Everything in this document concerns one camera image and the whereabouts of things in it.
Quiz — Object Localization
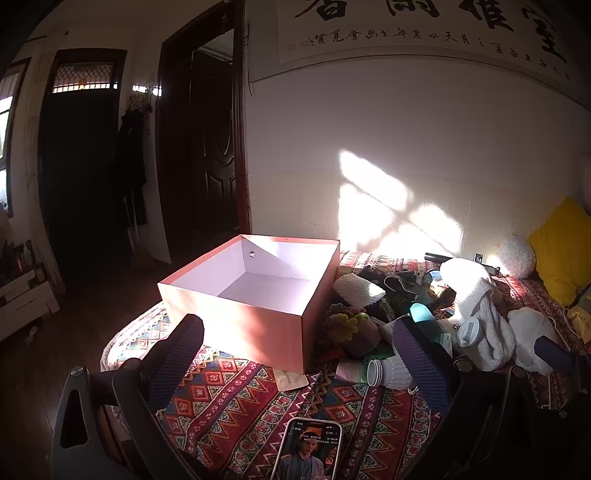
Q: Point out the white shelf unit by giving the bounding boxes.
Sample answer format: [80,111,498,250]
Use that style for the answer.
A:
[0,268,61,342]

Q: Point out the brown paper pouch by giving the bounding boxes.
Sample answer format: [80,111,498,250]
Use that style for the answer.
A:
[272,368,308,392]

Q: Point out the yellow pillow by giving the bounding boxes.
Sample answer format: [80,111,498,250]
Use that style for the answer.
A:
[527,196,591,308]

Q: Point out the white lidded cup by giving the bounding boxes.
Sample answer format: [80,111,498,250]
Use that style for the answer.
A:
[457,316,484,348]

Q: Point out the black stick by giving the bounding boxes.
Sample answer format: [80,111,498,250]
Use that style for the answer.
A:
[425,251,502,275]

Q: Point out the window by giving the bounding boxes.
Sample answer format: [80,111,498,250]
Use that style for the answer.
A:
[0,60,29,217]

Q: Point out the white fluffy pillow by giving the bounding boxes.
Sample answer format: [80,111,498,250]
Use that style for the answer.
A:
[496,234,536,278]

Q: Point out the dark hanging coat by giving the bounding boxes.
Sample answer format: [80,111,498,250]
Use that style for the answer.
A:
[113,108,149,228]

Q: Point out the white foam net sleeve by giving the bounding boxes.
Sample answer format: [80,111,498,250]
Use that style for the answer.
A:
[333,272,386,308]

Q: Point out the red patterned blanket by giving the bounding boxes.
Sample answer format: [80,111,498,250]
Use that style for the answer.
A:
[100,251,591,480]

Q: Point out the white plastic bag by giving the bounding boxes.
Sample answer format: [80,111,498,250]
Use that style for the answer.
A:
[508,307,559,376]

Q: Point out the calligraphy wall scroll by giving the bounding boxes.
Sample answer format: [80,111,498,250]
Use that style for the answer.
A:
[277,0,573,95]

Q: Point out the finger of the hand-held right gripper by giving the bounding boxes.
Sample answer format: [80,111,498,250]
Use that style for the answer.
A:
[536,336,578,370]

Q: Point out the dark cloth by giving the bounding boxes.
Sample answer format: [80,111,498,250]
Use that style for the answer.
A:
[358,265,432,308]

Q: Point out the pink cardboard box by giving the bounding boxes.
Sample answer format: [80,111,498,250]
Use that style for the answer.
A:
[157,234,341,374]

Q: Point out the crochet flower plush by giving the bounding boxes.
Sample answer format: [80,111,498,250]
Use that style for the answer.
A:
[322,302,384,358]

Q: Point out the smartphone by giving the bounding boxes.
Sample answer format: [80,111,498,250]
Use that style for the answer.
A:
[270,418,343,480]

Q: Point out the dark panelled wooden door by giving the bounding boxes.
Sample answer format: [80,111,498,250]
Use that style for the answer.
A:
[156,0,252,266]

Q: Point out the dark door with transom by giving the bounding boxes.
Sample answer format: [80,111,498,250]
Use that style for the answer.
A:
[39,48,127,287]

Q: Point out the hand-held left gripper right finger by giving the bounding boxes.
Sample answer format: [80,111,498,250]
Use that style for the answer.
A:
[392,316,543,480]

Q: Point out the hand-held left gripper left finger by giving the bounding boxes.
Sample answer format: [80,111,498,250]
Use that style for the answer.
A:
[50,314,205,480]

